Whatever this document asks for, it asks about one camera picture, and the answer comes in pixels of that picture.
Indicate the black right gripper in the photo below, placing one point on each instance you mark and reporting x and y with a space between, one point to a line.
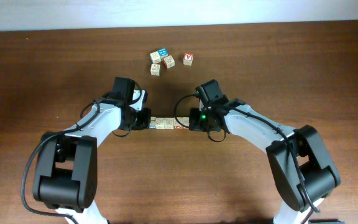
194 124

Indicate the block with red E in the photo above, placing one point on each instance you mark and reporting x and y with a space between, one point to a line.
169 62

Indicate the small blue block edge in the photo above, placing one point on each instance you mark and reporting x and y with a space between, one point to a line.
155 69

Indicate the block with blue letter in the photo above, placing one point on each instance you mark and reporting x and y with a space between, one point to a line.
162 52

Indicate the block with donkey picture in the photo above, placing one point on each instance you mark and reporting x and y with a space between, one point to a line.
155 57

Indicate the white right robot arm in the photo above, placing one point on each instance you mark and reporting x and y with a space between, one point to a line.
302 168

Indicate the block with red V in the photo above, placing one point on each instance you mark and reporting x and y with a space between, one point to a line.
188 59

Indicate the block with bird picture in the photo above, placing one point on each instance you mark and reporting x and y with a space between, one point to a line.
160 123

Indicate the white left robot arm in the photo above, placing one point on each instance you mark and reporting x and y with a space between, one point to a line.
66 172

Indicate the block with butterfly picture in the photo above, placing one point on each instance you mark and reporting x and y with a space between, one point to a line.
169 123

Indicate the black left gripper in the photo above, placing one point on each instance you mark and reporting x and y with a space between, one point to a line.
145 112

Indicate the block with red letter side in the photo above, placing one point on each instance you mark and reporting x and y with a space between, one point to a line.
185 122

